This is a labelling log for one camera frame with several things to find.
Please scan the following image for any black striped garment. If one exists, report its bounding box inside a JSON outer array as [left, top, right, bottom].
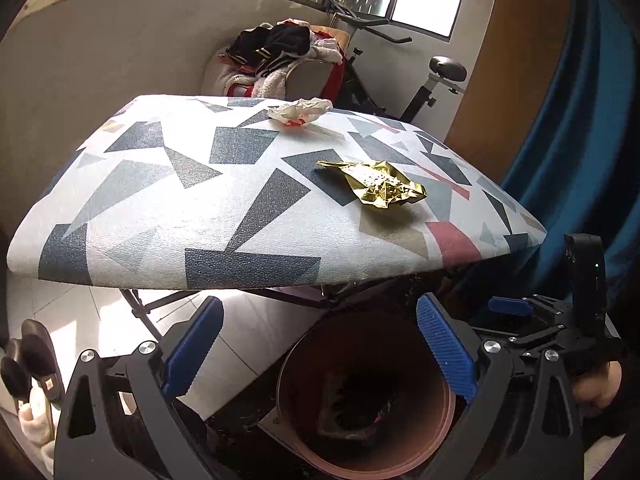
[[225, 24, 313, 78]]

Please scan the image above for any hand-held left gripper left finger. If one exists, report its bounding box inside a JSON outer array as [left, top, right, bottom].
[[52, 296, 236, 480]]

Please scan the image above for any white fluffy towel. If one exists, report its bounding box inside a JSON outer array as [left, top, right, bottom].
[[250, 67, 291, 100]]

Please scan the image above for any black metal table frame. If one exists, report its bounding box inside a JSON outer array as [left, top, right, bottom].
[[120, 275, 451, 341]]

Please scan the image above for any red cloth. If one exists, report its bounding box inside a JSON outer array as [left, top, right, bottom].
[[320, 30, 348, 106]]

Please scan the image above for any person's right hand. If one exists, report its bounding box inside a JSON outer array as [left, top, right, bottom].
[[570, 361, 625, 413]]

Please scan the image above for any white fluffy slipper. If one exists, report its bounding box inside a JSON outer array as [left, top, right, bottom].
[[20, 385, 57, 461]]

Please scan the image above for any white paper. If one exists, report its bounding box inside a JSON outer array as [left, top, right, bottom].
[[265, 97, 334, 131]]

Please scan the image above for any brown wooden door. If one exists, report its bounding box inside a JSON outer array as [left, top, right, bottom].
[[445, 0, 576, 186]]

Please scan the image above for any blue curtain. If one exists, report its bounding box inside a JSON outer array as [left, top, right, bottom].
[[450, 0, 640, 311]]

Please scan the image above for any gold foil wrapper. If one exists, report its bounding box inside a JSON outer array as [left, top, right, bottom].
[[315, 159, 427, 211]]

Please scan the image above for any grey chair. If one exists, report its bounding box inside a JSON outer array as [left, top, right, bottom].
[[282, 59, 341, 103]]

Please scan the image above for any dark brown slipper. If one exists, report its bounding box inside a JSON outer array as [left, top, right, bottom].
[[0, 340, 31, 411], [20, 319, 66, 411]]

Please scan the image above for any brown round bin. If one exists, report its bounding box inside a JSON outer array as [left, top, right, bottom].
[[275, 310, 458, 478]]

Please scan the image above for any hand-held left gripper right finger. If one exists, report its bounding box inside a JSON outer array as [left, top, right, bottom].
[[415, 292, 586, 480]]

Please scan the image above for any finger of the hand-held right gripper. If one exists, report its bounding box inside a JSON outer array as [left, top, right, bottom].
[[487, 296, 570, 318], [507, 323, 572, 357]]

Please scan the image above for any black exercise bike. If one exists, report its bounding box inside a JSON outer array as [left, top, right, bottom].
[[322, 0, 468, 123]]

